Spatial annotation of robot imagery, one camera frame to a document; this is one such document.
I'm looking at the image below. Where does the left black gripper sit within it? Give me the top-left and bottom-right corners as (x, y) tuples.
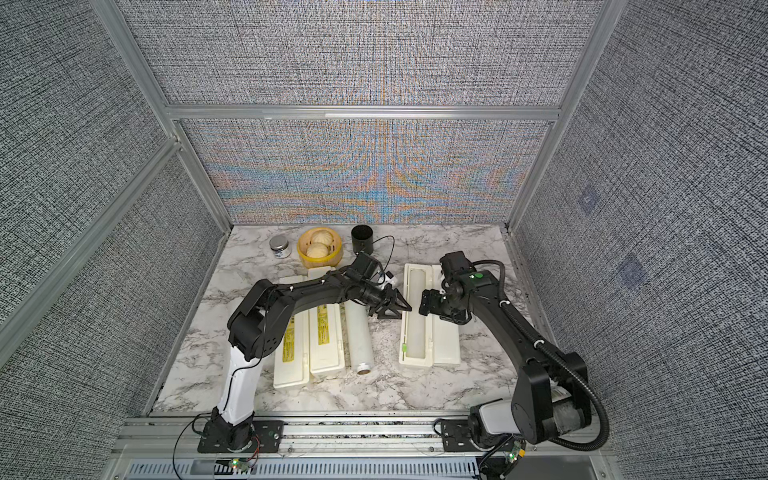
(358, 282), (414, 321)

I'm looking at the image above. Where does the white wrap dispenser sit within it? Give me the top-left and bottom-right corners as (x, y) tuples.
(309, 303), (346, 377)
(398, 263), (461, 368)
(273, 311), (310, 390)

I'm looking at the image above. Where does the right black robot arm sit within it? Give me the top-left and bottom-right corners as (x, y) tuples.
(419, 251), (610, 451)

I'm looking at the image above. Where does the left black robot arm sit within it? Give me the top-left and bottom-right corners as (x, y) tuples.
(207, 267), (412, 452)

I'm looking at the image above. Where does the black cup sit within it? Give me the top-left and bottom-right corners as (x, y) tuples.
(350, 224), (374, 255)

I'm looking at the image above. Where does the yellow bowl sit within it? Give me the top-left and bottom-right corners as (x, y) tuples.
(297, 227), (343, 269)

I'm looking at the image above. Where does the small silver lidded jar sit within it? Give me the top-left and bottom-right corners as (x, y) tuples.
(269, 234), (291, 259)

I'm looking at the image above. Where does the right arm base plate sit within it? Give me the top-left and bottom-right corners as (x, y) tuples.
(432, 418), (516, 453)

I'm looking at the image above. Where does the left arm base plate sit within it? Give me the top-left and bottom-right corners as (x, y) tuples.
(197, 420), (285, 454)

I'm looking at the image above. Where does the aluminium front rail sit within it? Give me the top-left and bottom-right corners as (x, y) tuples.
(101, 411), (622, 479)

